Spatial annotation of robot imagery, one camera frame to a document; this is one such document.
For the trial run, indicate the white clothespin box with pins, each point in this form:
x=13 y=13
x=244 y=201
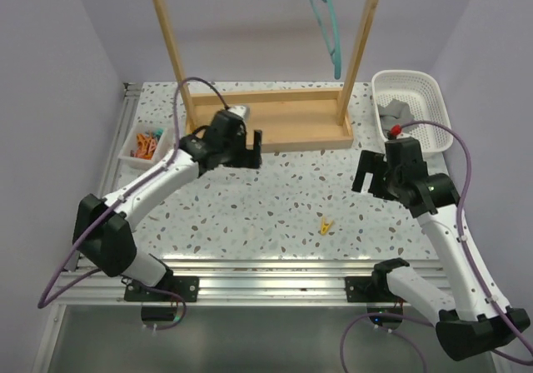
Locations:
x=164 y=146

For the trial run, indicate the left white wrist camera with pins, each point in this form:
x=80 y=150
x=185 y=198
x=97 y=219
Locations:
x=242 y=111

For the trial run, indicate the wooden hanging rack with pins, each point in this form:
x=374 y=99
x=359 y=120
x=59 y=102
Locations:
x=291 y=120

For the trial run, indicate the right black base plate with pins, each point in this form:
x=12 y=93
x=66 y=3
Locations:
x=362 y=289

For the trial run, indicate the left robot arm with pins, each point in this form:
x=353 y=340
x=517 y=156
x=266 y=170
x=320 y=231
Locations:
x=104 y=226

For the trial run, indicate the yellow clothespin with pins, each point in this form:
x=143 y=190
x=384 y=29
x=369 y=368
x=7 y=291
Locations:
x=325 y=226

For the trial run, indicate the pile of clothespins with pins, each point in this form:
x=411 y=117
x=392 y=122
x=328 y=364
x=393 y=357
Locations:
x=147 y=143

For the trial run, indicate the teal clothes hanger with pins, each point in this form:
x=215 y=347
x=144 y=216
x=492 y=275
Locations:
x=325 y=15

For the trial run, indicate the aluminium mounting rail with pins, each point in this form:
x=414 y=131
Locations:
x=253 y=283

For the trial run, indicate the grey underwear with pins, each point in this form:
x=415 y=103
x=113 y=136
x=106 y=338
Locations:
x=396 y=112

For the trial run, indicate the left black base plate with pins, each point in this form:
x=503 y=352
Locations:
x=187 y=287

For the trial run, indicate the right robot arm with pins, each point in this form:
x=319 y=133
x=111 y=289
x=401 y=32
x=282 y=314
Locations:
x=475 y=317

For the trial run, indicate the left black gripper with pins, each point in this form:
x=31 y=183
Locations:
x=246 y=157

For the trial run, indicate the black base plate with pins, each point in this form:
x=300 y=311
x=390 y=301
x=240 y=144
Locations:
x=362 y=289
x=187 y=287

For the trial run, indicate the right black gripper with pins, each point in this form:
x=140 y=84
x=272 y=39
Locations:
x=372 y=162

